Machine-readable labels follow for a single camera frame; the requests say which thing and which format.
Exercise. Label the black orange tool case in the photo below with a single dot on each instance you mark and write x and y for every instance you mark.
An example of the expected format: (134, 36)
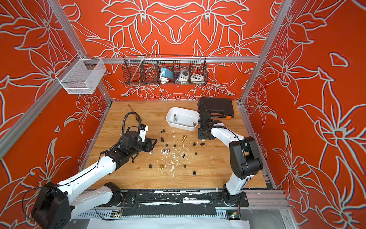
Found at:
(217, 107)

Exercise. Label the silver chess knight lying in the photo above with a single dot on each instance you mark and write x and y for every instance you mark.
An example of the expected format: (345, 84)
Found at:
(166, 151)

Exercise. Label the gold chess bishop lying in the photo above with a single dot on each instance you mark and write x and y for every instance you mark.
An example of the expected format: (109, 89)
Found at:
(184, 138)

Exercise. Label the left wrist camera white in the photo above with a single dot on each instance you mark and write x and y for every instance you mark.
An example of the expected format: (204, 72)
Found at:
(143, 131)

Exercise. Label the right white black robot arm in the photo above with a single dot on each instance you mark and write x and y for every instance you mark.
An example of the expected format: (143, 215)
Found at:
(243, 151)

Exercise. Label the white round-button device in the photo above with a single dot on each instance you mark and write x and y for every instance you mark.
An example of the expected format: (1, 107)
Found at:
(183, 76)

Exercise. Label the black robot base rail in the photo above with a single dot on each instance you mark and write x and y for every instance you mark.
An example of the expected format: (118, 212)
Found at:
(205, 203)

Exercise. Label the clear plastic wall bin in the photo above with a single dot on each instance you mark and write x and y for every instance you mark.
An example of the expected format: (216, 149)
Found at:
(82, 78)

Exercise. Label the teal white device in basket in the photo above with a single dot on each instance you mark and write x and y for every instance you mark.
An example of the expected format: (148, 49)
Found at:
(166, 75)

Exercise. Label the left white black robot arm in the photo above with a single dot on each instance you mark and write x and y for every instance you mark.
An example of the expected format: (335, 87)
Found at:
(57, 204)

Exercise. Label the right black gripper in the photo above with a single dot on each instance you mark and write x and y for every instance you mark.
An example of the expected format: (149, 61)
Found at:
(200, 137)

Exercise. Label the white dotted cube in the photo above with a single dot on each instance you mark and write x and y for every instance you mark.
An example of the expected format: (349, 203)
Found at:
(196, 78)

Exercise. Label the black wire wall basket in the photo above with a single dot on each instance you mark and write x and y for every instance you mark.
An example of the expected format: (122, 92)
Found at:
(156, 69)

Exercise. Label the white rectangular storage box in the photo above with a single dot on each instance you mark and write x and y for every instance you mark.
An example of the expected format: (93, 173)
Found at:
(185, 118)

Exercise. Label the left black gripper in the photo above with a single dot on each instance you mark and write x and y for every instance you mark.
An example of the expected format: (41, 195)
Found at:
(148, 144)

